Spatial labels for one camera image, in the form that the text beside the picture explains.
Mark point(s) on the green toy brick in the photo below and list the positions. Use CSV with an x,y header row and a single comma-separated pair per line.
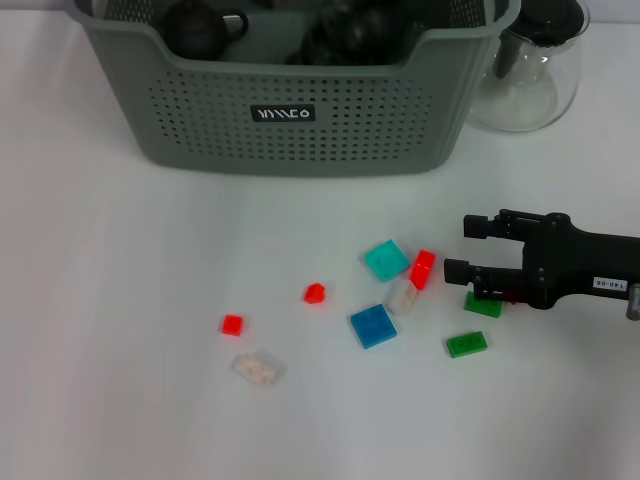
x,y
467,345
482,307

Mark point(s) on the glass carafe black lid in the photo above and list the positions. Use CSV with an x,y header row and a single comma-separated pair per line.
x,y
525,100

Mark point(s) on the translucent white toy brick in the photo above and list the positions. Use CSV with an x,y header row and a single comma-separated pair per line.
x,y
256,370
401,297

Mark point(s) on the teal square toy brick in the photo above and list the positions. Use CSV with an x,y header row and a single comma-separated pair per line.
x,y
386,261

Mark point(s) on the orange-red long toy brick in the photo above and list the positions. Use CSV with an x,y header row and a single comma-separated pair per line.
x,y
422,270

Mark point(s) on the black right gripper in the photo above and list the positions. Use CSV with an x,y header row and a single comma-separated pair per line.
x,y
575,265

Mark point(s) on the grey-green perforated storage bin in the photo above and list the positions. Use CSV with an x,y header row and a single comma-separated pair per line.
x,y
300,145

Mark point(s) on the black clay teapot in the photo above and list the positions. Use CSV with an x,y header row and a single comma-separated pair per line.
x,y
192,32

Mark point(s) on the blue square toy brick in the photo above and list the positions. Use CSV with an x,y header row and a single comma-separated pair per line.
x,y
374,326

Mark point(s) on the small red sloped brick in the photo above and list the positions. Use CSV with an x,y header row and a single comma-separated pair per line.
x,y
314,294

